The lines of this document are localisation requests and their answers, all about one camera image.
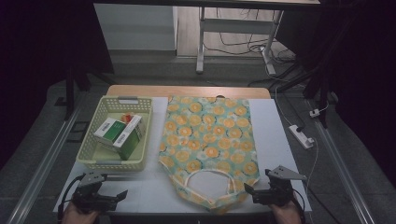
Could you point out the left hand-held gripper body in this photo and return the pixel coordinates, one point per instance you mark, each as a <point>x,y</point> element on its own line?
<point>88,199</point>

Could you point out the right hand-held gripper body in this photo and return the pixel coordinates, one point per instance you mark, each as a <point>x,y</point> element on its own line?
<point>280,191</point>

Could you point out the pale green plastic basket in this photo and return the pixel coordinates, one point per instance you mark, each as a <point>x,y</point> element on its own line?
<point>99,152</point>

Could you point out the green and white box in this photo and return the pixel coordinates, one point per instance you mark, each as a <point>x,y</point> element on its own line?
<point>132,140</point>
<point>110,130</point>

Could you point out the orange floral fabric bag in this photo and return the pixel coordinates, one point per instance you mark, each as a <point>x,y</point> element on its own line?
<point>208,137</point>

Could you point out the small orange red packet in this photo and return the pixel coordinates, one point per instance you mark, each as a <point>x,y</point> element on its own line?
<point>127,117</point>

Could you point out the person's left hand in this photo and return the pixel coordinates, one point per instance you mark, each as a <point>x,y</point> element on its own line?
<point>79,218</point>

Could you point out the person's right hand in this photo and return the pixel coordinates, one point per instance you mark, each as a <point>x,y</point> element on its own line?
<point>288,215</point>

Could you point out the white table mat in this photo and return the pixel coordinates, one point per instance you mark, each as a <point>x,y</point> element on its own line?
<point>274,146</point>

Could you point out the white power strip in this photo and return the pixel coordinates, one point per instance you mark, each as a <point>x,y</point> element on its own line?
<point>300,137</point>

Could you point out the small white adapter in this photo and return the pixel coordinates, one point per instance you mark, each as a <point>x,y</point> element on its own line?
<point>315,113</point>

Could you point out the black stand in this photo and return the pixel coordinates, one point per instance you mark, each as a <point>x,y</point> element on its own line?
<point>70,93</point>
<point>322,93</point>

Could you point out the white cabinet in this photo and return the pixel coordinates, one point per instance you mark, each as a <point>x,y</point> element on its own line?
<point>134,28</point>

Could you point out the aluminium floor rail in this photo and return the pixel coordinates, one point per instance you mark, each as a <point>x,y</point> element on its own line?
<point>43,168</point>
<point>339,168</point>

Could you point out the white metal desk frame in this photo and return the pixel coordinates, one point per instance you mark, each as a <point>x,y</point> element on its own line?
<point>236,26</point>

